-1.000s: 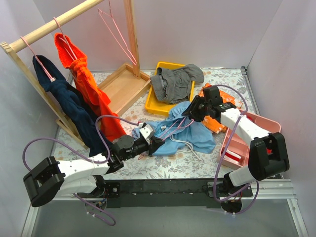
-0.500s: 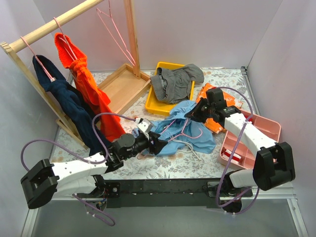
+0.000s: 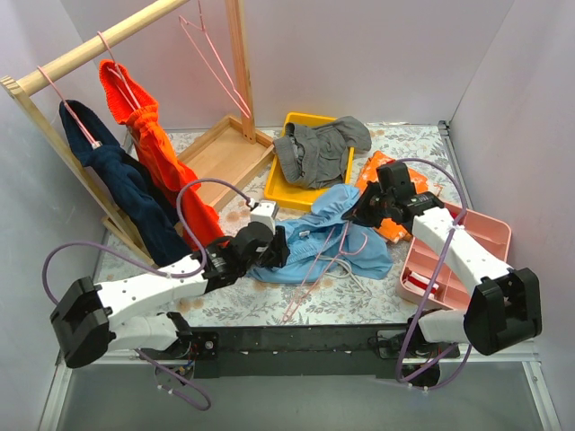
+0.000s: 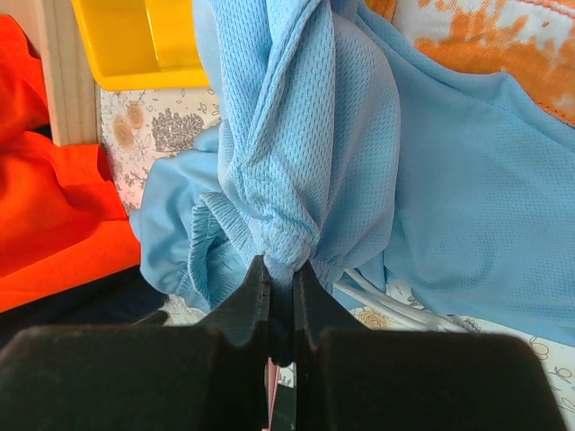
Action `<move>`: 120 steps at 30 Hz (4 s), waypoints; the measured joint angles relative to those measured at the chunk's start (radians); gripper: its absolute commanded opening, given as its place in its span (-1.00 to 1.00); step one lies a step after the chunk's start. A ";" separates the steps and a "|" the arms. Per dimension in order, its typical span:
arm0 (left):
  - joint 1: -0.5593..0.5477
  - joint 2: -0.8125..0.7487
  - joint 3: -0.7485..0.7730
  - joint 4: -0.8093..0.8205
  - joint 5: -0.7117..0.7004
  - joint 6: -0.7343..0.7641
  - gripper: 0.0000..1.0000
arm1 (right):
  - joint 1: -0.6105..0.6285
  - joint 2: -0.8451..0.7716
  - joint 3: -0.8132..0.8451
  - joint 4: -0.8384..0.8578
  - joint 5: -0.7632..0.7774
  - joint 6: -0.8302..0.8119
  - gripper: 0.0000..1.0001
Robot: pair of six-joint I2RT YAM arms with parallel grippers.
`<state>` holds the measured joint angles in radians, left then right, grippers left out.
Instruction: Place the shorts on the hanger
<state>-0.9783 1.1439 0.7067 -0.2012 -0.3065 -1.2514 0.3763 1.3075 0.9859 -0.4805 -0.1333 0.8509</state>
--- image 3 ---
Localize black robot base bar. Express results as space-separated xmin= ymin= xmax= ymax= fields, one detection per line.
xmin=134 ymin=313 xmax=464 ymax=390

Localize grey shorts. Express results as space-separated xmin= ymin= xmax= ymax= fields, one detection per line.
xmin=273 ymin=116 xmax=372 ymax=189

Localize bright orange garment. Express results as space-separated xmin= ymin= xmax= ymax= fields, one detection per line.
xmin=99 ymin=59 xmax=224 ymax=246

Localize pink compartment organizer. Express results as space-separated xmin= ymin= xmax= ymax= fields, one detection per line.
xmin=396 ymin=210 xmax=511 ymax=310

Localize purple cable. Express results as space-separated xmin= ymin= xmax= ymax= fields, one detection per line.
xmin=41 ymin=178 xmax=255 ymax=306
xmin=395 ymin=157 xmax=472 ymax=392

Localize pink hanger with navy garment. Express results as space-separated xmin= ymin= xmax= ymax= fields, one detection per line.
xmin=37 ymin=66 xmax=102 ymax=149

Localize pink hanger with orange garment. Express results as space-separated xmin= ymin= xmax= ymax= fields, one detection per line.
xmin=97 ymin=31 xmax=141 ymax=110

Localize navy blue garment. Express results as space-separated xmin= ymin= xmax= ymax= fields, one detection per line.
xmin=59 ymin=100 xmax=191 ymax=267

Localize wooden clothes rack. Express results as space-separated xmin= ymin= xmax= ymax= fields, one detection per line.
xmin=1 ymin=1 xmax=273 ymax=266

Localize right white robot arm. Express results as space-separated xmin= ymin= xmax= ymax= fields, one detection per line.
xmin=343 ymin=162 xmax=543 ymax=357

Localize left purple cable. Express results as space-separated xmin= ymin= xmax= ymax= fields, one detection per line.
xmin=41 ymin=178 xmax=255 ymax=306

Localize orange tie-dye shorts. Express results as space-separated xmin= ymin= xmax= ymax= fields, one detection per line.
xmin=355 ymin=151 xmax=443 ymax=243

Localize red cloth front compartment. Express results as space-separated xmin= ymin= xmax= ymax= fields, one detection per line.
xmin=403 ymin=272 xmax=430 ymax=292

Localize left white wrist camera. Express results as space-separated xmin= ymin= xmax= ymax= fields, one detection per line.
xmin=247 ymin=198 xmax=279 ymax=233

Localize yellow plastic tray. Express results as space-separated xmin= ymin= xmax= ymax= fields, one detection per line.
xmin=264 ymin=112 xmax=355 ymax=211

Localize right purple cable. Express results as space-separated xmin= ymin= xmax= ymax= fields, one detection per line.
xmin=395 ymin=157 xmax=472 ymax=392

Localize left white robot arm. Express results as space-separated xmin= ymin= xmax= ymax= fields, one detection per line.
xmin=50 ymin=222 xmax=289 ymax=369

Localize light blue shorts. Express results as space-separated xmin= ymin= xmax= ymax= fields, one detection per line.
xmin=247 ymin=184 xmax=393 ymax=284

